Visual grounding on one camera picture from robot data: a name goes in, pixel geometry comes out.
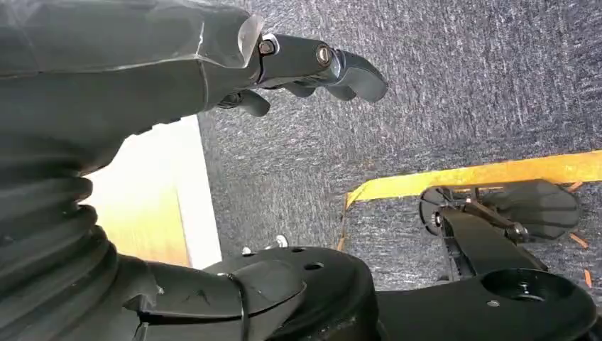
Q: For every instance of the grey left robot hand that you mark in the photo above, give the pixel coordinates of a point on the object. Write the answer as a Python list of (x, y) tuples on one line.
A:
[(117, 70)]

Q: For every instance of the orange tape strip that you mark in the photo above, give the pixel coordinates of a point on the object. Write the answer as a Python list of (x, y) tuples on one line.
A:
[(588, 278), (575, 187), (579, 241)]

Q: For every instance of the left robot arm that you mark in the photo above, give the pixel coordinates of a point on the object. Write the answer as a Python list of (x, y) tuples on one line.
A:
[(42, 244)]

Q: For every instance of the yellow floor tape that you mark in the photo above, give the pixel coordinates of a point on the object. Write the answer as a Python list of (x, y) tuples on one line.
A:
[(470, 175)]

